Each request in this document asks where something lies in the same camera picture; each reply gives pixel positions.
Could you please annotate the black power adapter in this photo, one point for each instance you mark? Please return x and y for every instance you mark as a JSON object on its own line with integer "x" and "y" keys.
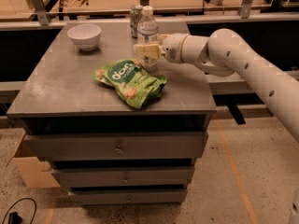
{"x": 14, "y": 218}

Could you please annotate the white bowl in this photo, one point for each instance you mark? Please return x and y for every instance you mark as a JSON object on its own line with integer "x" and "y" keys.
{"x": 85, "y": 36}

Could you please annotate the green soda can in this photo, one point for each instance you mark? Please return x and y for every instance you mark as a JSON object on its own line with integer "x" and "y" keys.
{"x": 135, "y": 17}

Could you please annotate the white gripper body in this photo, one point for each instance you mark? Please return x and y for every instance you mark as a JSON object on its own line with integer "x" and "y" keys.
{"x": 174, "y": 49}

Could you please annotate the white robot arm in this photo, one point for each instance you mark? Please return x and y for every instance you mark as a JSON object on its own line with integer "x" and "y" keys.
{"x": 224, "y": 53}

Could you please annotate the grey drawer cabinet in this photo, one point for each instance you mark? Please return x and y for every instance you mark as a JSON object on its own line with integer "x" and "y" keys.
{"x": 99, "y": 148}

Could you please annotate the clear blue plastic water bottle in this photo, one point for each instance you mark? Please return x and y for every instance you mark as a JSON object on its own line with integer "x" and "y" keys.
{"x": 147, "y": 33}

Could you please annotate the green rice chip bag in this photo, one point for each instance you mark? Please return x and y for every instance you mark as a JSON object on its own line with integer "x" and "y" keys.
{"x": 131, "y": 81}

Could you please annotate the cardboard box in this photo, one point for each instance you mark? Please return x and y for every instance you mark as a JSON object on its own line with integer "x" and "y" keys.
{"x": 34, "y": 173}

